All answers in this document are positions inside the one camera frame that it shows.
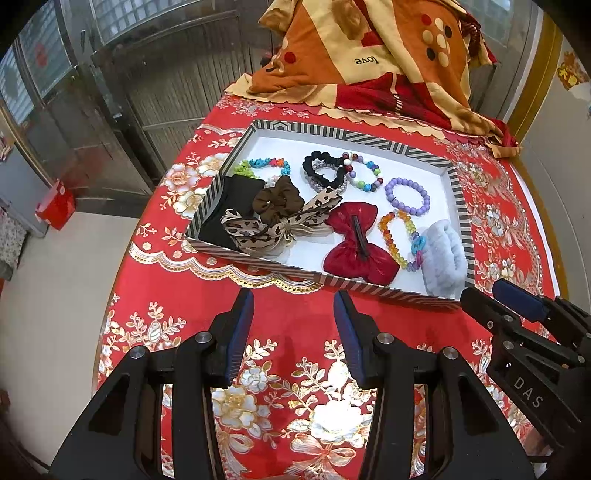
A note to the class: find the leopard print brown hair bow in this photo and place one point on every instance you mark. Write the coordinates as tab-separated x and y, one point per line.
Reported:
277	198

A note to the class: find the red gold wall sticker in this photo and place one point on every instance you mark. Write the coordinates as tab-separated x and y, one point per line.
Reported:
572	71

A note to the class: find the red floral tablecloth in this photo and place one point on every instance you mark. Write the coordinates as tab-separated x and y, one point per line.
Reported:
295	332

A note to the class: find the floral cloth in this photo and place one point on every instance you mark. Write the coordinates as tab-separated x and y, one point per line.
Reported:
11	237

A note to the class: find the red paper window decoration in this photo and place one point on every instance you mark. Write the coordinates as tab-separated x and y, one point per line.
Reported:
42	56

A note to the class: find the yellow door frame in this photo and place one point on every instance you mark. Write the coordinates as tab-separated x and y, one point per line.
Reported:
538	74

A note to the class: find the striped edge white tray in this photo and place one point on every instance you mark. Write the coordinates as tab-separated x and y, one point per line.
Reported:
369	203

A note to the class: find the red satin bow hair clip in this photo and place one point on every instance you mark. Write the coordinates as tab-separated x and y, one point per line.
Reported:
344	265

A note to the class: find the black scrunchie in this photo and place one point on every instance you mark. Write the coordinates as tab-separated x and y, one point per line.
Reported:
314	168

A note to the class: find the red box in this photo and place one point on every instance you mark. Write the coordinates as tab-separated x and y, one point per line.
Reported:
56	207

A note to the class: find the metal framed glass door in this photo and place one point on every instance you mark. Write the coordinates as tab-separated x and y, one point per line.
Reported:
175	83

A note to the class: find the orange red printed blanket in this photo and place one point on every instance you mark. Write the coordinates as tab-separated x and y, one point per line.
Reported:
332	50

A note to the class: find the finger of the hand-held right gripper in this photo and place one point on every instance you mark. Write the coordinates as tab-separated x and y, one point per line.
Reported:
519	297
489	311

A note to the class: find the black fabric pouch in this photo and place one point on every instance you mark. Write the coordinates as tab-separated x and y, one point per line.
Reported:
226	198

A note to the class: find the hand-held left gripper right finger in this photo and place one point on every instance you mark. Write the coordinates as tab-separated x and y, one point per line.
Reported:
345	332

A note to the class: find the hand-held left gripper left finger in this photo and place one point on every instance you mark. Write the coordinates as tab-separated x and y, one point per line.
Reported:
244	332

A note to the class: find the grey fluffy scrunchie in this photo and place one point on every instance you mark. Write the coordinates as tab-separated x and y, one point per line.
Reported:
445	258

